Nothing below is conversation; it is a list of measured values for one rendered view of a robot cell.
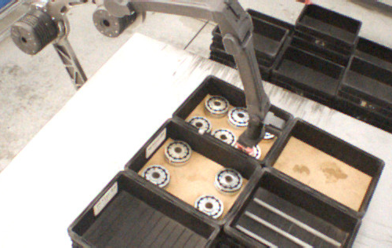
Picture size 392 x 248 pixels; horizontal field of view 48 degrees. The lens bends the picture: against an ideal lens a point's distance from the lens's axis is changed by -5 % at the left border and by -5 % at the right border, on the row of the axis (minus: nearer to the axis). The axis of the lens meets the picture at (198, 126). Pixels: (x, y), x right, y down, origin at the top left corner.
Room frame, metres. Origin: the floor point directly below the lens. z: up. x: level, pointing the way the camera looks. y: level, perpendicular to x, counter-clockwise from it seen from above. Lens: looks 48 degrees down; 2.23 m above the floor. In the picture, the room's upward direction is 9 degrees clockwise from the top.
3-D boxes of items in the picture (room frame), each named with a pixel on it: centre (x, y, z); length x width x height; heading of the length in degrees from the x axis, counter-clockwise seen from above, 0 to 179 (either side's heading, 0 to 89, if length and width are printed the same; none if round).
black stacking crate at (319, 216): (0.80, -0.37, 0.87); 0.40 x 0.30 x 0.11; 65
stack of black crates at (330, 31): (2.52, -0.74, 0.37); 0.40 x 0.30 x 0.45; 71
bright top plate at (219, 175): (0.99, -0.14, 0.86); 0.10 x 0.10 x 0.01
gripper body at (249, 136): (1.13, -0.20, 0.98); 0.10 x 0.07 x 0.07; 149
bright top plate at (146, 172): (0.95, 0.12, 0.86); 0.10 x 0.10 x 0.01
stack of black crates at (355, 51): (2.38, -1.12, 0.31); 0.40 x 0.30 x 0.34; 71
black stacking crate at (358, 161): (1.07, -0.49, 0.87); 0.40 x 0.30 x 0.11; 65
